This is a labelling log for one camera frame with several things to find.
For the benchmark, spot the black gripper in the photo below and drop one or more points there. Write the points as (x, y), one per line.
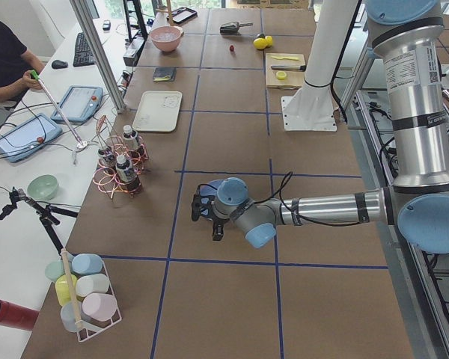
(217, 225)

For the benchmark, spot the blue plate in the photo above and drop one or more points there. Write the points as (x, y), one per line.
(208, 192)

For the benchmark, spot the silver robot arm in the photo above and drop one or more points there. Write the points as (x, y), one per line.
(403, 35)

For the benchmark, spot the dark drink bottle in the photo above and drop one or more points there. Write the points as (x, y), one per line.
(127, 174)
(131, 140)
(107, 157)

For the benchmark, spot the cream rectangular tray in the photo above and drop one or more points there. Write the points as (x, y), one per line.
(157, 111)

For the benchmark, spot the light blue cup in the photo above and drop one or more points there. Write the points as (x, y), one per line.
(86, 264)

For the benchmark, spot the pink cup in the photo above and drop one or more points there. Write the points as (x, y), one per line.
(99, 306)

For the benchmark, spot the white cup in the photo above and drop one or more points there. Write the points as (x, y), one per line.
(93, 283)

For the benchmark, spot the dark grey folded cloth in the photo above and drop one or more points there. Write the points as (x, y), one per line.
(164, 74)

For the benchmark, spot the half lemon slice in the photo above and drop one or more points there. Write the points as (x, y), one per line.
(281, 75)

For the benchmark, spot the yellow cup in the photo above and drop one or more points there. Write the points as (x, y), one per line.
(62, 290)

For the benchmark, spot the wooden cutting board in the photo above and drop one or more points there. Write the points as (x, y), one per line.
(295, 79)

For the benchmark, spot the mint green cup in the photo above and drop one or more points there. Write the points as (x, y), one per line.
(54, 270)

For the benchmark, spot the pale blue cup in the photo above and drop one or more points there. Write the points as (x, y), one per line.
(68, 318)

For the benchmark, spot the mint green bowl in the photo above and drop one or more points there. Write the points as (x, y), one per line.
(44, 187)

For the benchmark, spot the yellow plastic knife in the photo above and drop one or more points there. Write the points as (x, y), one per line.
(289, 58)

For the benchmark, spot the blue teach pendant far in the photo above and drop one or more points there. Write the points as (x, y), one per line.
(81, 102)

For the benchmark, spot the blue teach pendant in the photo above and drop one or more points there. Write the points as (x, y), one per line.
(27, 138)
(81, 102)

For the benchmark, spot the yellow lemon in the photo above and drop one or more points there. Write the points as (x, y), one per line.
(269, 41)
(260, 43)

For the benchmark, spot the pink bowl with ice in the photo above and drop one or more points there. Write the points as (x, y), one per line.
(166, 38)

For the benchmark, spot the metal scoop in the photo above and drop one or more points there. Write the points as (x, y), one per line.
(233, 27)

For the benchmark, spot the blue teach pendant near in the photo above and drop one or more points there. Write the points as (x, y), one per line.
(27, 138)

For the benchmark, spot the black keyboard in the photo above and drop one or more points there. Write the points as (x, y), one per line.
(83, 55)

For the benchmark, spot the black computer mouse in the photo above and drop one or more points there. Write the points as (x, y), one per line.
(58, 64)

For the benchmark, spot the red cylinder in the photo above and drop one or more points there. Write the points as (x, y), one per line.
(16, 316)

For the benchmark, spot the pink reacher stick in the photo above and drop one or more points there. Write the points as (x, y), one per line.
(81, 144)

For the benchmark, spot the seated person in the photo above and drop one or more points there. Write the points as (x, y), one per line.
(16, 64)

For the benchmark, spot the copper wire bottle rack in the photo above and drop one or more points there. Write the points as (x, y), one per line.
(107, 179)

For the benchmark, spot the white wire cup rack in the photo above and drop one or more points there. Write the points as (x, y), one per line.
(92, 327)

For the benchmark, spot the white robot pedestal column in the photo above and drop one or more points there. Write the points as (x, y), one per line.
(311, 108)

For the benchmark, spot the wooden rack handle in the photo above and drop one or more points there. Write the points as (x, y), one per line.
(71, 289)

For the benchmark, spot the black handled knife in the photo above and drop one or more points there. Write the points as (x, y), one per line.
(300, 68)

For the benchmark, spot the aluminium frame post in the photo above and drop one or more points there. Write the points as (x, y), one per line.
(86, 22)

